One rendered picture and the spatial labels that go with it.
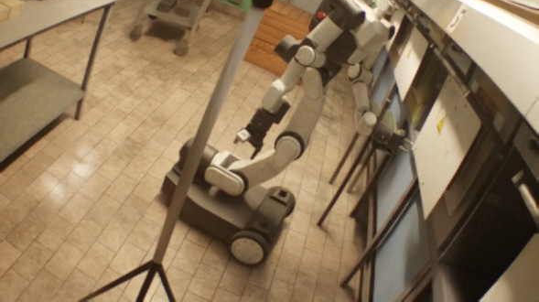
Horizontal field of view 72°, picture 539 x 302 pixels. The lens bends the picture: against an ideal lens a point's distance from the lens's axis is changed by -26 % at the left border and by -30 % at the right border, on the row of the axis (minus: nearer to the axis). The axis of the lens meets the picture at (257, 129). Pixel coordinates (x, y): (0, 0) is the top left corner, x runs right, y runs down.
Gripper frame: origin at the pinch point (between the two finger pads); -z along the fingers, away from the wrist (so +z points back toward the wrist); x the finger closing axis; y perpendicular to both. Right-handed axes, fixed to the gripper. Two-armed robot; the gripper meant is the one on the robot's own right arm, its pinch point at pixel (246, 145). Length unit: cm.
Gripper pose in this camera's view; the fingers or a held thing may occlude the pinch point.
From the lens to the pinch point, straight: 219.0
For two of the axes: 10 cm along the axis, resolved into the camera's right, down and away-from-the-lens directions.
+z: 5.1, -7.8, -3.6
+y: 5.5, -0.3, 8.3
